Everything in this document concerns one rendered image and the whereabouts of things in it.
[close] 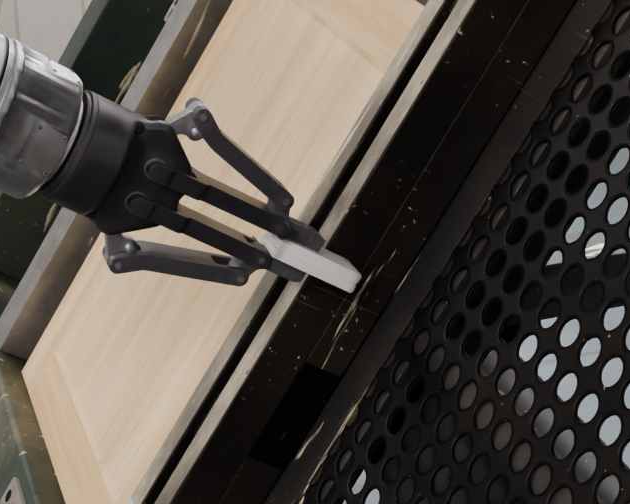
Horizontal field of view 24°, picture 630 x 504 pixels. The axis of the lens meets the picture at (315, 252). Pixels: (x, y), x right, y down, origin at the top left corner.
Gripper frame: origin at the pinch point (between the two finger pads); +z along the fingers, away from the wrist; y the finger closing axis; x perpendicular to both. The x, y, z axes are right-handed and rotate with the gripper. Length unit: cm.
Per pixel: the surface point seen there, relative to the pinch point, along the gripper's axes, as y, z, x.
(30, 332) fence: -35, 6, 58
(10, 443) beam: -39, 3, 39
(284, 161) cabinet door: 1.0, 6.7, 25.6
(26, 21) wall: -56, 72, 382
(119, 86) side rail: -10, 9, 82
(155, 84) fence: -3, 5, 58
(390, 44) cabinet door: 14.6, 6.5, 19.2
